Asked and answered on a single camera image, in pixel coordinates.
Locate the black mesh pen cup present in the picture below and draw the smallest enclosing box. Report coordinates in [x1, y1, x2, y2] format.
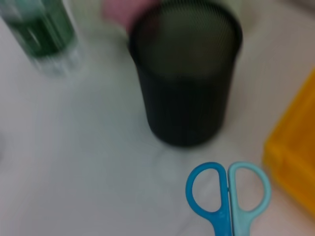
[127, 0, 244, 148]

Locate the pink peach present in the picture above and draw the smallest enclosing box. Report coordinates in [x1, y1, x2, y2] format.
[100, 0, 162, 28]

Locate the yellow plastic bin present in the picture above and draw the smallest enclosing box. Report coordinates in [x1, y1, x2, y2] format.
[261, 68, 315, 218]

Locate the green label water bottle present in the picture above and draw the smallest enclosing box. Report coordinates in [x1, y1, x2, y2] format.
[0, 0, 84, 79]

